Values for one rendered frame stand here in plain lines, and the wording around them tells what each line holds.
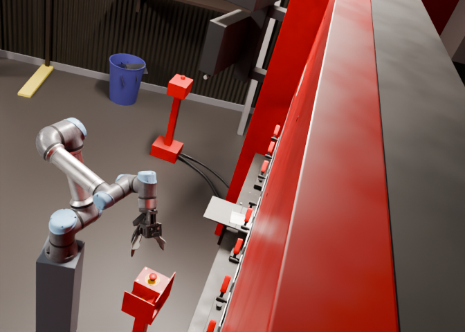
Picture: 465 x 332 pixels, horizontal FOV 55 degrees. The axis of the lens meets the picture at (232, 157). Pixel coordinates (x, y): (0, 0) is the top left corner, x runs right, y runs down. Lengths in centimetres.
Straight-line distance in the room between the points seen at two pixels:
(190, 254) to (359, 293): 313
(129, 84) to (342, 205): 448
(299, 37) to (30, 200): 233
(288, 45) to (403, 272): 243
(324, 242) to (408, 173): 20
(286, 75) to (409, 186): 235
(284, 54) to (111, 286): 188
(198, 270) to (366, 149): 289
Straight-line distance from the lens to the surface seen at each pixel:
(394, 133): 66
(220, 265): 230
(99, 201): 186
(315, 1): 272
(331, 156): 54
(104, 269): 331
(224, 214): 237
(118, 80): 487
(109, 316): 310
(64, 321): 267
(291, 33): 278
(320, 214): 45
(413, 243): 48
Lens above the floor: 257
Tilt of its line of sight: 34 degrees down
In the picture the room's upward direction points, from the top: 17 degrees clockwise
